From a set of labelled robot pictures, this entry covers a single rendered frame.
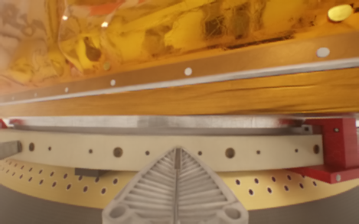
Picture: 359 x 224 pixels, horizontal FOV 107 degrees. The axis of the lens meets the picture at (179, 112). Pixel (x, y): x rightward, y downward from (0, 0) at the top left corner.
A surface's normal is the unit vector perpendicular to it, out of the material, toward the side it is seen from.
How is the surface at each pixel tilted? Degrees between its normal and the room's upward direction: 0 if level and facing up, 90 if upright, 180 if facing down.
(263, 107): 90
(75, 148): 90
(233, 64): 90
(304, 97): 90
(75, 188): 62
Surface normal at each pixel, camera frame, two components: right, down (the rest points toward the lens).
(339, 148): -0.96, -0.03
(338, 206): 0.27, -0.53
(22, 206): -0.27, -0.53
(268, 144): 0.15, -0.07
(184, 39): -0.33, 0.52
